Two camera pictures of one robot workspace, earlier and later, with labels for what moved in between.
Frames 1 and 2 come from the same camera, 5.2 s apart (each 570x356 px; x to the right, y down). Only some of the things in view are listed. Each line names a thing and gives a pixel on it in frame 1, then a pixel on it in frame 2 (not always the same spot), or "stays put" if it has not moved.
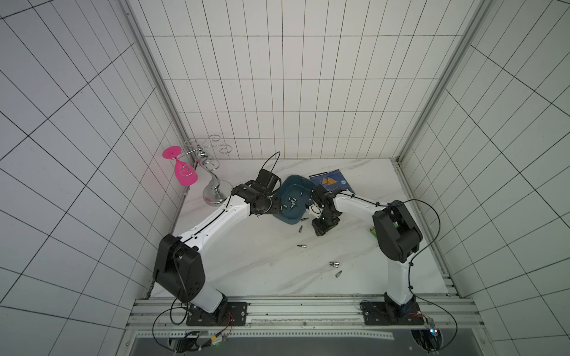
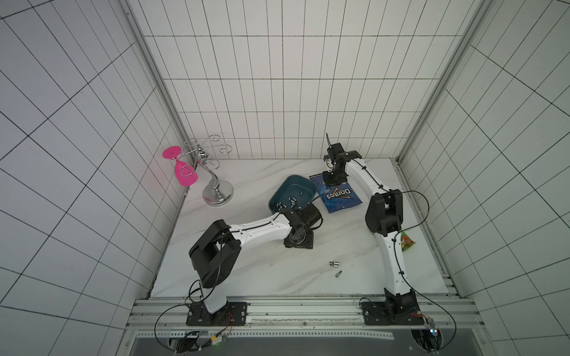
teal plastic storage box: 295,191 stays put
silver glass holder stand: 194,153 stays put
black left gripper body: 272,206 to 303,241
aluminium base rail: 349,317 stays put
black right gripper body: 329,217 to 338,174
